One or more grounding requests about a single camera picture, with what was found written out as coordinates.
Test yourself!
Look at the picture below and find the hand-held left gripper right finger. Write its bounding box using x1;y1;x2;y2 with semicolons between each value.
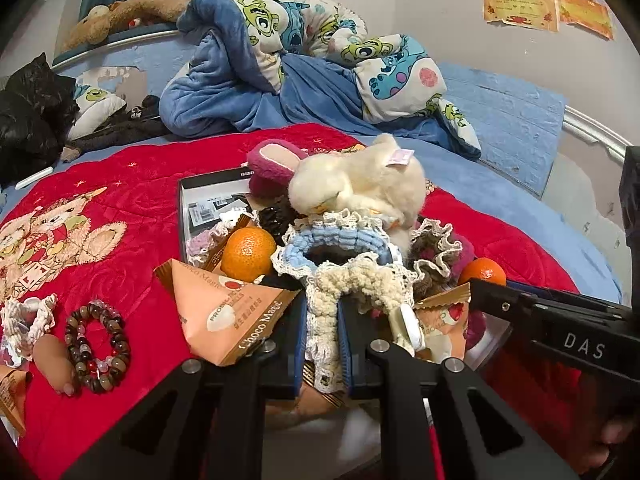
337;305;583;480

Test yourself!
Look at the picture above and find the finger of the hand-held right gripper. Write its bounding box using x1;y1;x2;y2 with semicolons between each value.
467;277;547;329
505;281;622;314

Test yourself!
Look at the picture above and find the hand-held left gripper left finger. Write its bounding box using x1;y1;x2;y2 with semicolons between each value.
62;300;307;480

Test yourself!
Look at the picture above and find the orange mandarin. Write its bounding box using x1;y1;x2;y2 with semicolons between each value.
457;256;508;288
220;226;278;283

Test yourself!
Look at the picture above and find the brown scrunchie with white lace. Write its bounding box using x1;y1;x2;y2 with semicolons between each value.
407;217;466;298

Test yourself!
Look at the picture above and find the cream scrunchie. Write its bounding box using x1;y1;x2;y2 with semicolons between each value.
297;252;418;393

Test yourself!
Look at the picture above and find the light blue scrunchie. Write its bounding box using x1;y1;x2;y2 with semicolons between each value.
270;222;403;281

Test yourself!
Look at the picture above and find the black box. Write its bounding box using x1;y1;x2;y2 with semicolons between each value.
177;166;506;376

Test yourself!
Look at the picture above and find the person's right hand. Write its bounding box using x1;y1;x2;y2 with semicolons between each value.
575;405;640;477

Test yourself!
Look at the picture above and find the black lace-trimmed scrunchie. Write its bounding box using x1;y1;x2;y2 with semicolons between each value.
257;195;306;246

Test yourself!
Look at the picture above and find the pink lace scrunchie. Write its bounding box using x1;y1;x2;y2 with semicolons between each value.
185;220;236;263

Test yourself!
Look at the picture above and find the cream plush toy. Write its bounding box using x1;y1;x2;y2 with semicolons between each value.
287;132;428;231

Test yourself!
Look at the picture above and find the pink plush toy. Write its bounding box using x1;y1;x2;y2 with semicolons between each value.
247;138;313;198

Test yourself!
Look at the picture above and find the tan oval toy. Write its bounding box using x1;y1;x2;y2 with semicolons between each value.
32;334;77;395

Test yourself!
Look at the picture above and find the red bear-print blanket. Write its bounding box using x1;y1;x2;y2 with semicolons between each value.
0;122;623;480

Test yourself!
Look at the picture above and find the blue monster-print blanket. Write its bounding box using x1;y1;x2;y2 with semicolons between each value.
160;0;483;161

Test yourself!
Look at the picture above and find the dark clothing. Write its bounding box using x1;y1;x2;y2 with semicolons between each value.
60;94;173;163

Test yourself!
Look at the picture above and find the white pen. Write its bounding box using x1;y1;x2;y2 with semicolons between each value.
15;166;55;191

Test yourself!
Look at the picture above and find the small monster-print pillow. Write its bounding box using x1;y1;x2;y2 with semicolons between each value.
65;67;128;142

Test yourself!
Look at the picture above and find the black plastic bag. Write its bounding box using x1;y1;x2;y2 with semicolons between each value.
0;52;81;186

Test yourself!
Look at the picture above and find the brown plush toy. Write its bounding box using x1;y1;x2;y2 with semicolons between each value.
65;0;196;53

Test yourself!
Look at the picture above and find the brown bead bracelet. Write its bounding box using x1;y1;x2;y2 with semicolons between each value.
64;299;132;395

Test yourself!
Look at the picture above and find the row of wall certificates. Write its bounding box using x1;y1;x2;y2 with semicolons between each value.
407;0;616;41

